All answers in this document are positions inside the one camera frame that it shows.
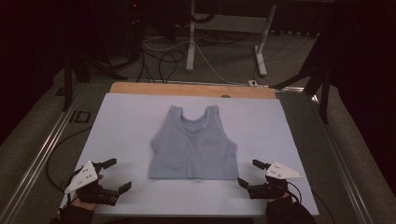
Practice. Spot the black power strip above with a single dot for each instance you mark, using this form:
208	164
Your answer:
292	32

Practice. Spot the small white connector box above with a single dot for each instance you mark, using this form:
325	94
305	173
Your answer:
252	83

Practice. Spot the black floor bracket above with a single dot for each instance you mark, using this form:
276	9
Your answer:
80	116

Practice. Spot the white metal desk frame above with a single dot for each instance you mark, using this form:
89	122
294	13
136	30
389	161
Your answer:
230	23

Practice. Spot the white table mat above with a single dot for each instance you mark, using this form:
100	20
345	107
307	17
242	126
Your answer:
124	130

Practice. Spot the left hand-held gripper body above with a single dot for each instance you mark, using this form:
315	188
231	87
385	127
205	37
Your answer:
81	179

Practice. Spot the person's left hand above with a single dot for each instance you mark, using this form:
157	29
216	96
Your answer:
84	205

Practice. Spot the person's right hand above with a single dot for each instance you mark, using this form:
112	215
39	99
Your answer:
279	198

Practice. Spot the grey-blue tank top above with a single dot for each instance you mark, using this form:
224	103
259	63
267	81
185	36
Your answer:
193	149

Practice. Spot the black tripod stand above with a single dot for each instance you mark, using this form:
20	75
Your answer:
67	84
324	93

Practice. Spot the aluminium floor rail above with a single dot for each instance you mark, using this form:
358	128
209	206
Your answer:
199	82
342	174
37	161

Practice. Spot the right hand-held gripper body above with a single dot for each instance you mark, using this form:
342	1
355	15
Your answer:
280	171

